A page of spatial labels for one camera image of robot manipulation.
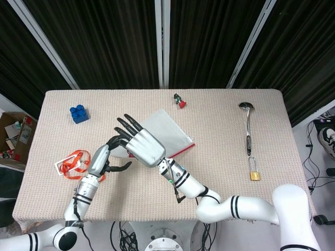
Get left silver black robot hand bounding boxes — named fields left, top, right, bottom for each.
left=87, top=135, right=133, bottom=179

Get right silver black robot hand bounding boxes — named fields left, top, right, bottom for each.
left=114, top=113, right=167, bottom=168

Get clear zipper pouch red edge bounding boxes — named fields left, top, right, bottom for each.
left=111, top=108, right=196, bottom=159

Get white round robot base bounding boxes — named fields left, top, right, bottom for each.
left=143, top=227, right=184, bottom=251

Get blue toy building block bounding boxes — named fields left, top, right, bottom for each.
left=69, top=104, right=90, bottom=124

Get red emergency stop button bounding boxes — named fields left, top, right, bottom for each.
left=173, top=93, right=187, bottom=109

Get beige waffle tablecloth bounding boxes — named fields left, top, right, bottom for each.
left=12, top=88, right=317, bottom=231

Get cardboard box with clutter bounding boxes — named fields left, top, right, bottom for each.
left=0, top=111, right=38, bottom=171

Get brass padlock long shackle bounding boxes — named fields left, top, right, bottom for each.
left=248, top=155, right=262, bottom=182

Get black curtain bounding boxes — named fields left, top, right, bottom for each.
left=0, top=0, right=335, bottom=129

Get black white sneaker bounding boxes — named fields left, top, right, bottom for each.
left=317, top=127, right=335, bottom=161

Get black chair base leg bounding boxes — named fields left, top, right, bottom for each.
left=314, top=214, right=335, bottom=226

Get orange lanyard with badge holder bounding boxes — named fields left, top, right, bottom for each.
left=54, top=149, right=107, bottom=182

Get black wrist cable with plug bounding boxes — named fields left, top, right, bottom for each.
left=164, top=159, right=187, bottom=204

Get black cable tangle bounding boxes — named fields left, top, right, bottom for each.
left=109, top=221, right=140, bottom=251

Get steel ladle black handle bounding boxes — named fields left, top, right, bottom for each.
left=238, top=101, right=255, bottom=157

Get upright aluminium frame post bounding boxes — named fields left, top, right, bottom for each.
left=154, top=0, right=171, bottom=89

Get slanted aluminium frame post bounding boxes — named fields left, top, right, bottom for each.
left=7, top=0, right=80, bottom=90
left=226, top=0, right=277, bottom=89

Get black floor cables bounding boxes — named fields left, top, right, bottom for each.
left=302, top=119, right=335, bottom=201

